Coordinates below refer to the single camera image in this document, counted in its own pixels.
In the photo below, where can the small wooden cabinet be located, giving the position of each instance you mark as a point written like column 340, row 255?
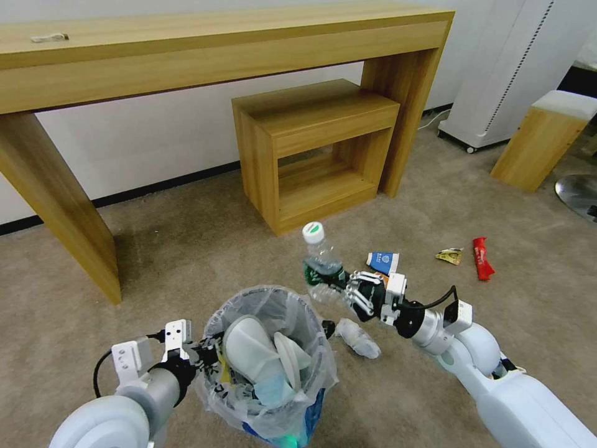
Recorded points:
column 322, row 119

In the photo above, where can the trash bin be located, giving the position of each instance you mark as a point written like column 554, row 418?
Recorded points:
column 312, row 410

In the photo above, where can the red snack wrapper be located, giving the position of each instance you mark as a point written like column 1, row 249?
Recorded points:
column 482, row 259

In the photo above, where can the blue and white carton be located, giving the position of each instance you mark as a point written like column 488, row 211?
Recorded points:
column 382, row 262

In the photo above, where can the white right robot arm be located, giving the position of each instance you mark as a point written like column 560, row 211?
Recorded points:
column 503, row 396

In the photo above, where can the wooden stool with white cushion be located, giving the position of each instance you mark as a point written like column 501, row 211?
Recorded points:
column 536, row 144

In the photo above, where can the long wooden desk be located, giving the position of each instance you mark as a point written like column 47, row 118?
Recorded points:
column 186, row 60

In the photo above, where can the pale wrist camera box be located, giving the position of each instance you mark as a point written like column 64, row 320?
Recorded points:
column 178, row 336
column 396, row 289

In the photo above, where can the clear plastic bin liner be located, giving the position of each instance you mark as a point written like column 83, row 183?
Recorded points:
column 308, row 322

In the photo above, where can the silver round chair base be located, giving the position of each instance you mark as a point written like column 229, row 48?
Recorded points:
column 580, row 196

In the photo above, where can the clear plastic bottle green label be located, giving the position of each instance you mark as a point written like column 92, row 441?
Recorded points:
column 322, row 261

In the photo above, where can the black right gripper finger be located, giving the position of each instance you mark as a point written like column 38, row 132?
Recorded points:
column 359, row 303
column 357, row 278

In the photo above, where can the crumpled yellow wrapper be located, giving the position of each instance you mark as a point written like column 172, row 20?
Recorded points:
column 450, row 256

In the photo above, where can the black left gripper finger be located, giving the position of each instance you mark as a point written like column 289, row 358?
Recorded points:
column 207, row 366
column 204, row 348

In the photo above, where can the white standing appliance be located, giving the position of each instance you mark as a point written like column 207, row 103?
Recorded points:
column 508, row 70

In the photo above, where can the blue face mask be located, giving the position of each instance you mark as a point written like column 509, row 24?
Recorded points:
column 275, row 387

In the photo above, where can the small clear wrapper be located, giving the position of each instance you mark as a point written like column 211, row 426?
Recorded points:
column 46, row 38

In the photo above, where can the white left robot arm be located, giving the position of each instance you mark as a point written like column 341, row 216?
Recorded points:
column 116, row 410

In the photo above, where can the white paper cup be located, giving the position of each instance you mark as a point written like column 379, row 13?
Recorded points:
column 249, row 345

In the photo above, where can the crumpled white plastic bag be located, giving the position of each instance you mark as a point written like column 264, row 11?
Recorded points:
column 357, row 338

